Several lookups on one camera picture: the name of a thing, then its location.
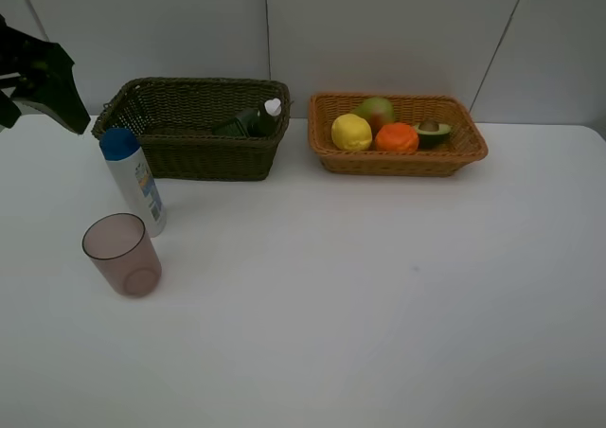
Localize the green pear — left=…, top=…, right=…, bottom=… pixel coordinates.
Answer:
left=352, top=97, right=396, bottom=135

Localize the translucent pink plastic cup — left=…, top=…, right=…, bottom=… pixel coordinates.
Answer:
left=81, top=213, right=162, bottom=298

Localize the pink bottle white cap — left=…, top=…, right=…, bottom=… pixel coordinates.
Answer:
left=263, top=98, right=282, bottom=117

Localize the orange tangerine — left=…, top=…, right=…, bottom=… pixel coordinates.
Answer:
left=375, top=122, right=419, bottom=152

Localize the black pump bottle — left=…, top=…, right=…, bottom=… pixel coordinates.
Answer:
left=211, top=108, right=276, bottom=138

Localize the yellow lemon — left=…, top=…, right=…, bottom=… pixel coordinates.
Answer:
left=330, top=114, right=373, bottom=152

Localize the dark brown wicker basket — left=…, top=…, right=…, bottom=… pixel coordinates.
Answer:
left=92, top=78, right=291, bottom=181

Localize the halved avocado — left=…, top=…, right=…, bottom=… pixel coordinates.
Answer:
left=414, top=119, right=452, bottom=150

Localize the orange wicker basket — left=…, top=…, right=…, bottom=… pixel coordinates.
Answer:
left=308, top=92, right=488, bottom=177

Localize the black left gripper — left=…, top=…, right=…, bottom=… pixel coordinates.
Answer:
left=0, top=17, right=90, bottom=134

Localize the white bottle blue cap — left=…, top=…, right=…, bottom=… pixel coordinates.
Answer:
left=99, top=128, right=167, bottom=238

